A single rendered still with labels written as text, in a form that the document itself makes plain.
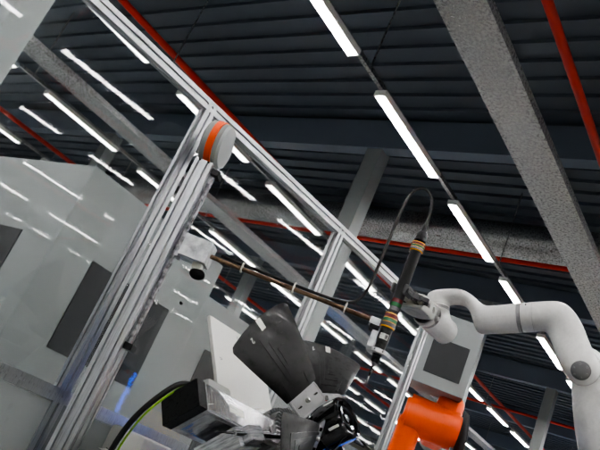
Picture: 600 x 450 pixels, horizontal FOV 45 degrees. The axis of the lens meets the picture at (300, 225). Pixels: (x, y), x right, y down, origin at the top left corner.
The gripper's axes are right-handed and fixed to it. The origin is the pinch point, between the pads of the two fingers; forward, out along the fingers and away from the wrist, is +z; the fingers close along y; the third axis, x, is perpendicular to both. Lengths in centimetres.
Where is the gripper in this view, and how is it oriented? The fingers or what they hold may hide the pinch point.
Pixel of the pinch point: (401, 290)
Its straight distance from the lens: 217.1
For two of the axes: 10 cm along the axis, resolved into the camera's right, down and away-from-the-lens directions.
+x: 3.8, -8.6, 3.3
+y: -7.4, -0.7, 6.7
